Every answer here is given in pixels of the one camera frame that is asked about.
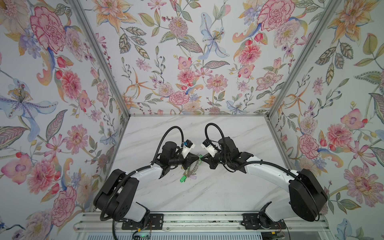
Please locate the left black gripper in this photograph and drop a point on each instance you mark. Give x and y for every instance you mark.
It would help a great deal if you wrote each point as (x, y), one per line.
(186, 161)

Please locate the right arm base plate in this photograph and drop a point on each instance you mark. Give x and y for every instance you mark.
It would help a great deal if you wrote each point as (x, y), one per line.
(256, 221)

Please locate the green key tag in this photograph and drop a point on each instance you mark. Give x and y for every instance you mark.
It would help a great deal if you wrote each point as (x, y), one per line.
(183, 179)

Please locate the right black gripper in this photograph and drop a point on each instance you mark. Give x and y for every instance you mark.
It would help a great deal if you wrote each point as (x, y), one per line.
(212, 159)

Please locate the aluminium mounting rail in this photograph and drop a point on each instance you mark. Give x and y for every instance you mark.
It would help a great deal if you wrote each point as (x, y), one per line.
(173, 222)

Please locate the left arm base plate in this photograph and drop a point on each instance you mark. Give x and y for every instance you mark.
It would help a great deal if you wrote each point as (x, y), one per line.
(149, 222)

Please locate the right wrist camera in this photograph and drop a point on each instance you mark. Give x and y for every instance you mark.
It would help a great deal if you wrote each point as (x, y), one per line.
(206, 145)

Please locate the round metal key organizer disc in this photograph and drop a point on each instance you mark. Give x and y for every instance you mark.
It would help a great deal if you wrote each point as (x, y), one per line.
(190, 172)

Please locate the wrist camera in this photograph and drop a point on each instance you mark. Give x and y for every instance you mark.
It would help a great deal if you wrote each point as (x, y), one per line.
(187, 147)
(206, 145)

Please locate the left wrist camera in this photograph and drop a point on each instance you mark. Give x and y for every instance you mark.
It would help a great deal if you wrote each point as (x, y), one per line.
(187, 147)

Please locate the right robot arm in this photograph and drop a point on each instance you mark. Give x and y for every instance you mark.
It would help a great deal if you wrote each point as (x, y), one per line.
(305, 199)

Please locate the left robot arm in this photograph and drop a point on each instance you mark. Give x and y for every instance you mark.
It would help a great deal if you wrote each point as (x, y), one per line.
(116, 199)

